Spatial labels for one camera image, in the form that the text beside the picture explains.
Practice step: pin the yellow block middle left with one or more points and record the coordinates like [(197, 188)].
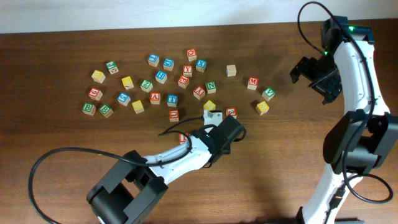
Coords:
[(138, 106)]

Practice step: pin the blue letter X block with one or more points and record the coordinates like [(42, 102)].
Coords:
[(201, 65)]

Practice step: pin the green letter N block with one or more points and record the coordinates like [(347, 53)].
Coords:
[(211, 87)]

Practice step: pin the red letter C block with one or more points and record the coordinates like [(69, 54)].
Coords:
[(191, 54)]

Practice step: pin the green letter B block right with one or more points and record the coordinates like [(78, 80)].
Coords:
[(105, 110)]

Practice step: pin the red number 3 block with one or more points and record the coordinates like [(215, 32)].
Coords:
[(232, 112)]

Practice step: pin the red letter Y block lower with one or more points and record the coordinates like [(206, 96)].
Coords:
[(199, 92)]

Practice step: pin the yellow letter S block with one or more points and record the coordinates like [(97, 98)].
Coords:
[(262, 108)]

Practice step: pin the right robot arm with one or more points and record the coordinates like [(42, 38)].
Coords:
[(364, 136)]

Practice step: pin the red letter U block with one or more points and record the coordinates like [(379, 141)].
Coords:
[(173, 115)]

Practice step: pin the red number 9 block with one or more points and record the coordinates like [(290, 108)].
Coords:
[(95, 94)]

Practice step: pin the plain wooden block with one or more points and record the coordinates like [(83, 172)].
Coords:
[(231, 70)]

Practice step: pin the green letter J block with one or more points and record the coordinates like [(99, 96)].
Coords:
[(112, 67)]

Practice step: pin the yellow block upper middle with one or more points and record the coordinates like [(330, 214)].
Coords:
[(127, 82)]

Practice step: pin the yellow block far left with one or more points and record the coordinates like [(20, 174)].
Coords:
[(98, 76)]

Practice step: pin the red letter Y block upper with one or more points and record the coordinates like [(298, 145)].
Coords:
[(187, 70)]

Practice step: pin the red letter M block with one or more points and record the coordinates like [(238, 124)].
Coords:
[(253, 83)]

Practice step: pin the blue letter T block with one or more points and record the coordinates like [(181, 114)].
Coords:
[(172, 100)]

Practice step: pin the green letter V block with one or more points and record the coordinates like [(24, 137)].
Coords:
[(268, 94)]

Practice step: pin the green letter b block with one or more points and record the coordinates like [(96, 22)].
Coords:
[(89, 109), (105, 110)]

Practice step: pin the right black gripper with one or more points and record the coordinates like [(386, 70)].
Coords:
[(328, 91)]

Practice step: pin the green letter Z block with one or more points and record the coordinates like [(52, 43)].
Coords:
[(146, 86)]

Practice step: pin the blue letter H block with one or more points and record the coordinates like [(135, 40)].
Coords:
[(161, 77)]

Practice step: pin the red letter A block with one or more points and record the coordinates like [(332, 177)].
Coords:
[(155, 98)]

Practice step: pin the yellow block centre right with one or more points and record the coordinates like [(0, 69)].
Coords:
[(209, 105)]

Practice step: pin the blue number 5 block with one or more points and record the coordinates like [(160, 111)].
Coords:
[(123, 99)]

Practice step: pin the red letter I block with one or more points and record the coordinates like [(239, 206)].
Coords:
[(183, 138)]

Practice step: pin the blue letter D block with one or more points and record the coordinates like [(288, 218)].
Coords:
[(168, 64)]

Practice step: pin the red letter E block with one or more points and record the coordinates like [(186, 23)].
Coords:
[(183, 81)]

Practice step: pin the green letter B block left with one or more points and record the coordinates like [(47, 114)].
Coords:
[(89, 109)]

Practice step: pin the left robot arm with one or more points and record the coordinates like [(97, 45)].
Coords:
[(133, 186)]

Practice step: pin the red letter y block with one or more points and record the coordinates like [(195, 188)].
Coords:
[(187, 70), (199, 92)]

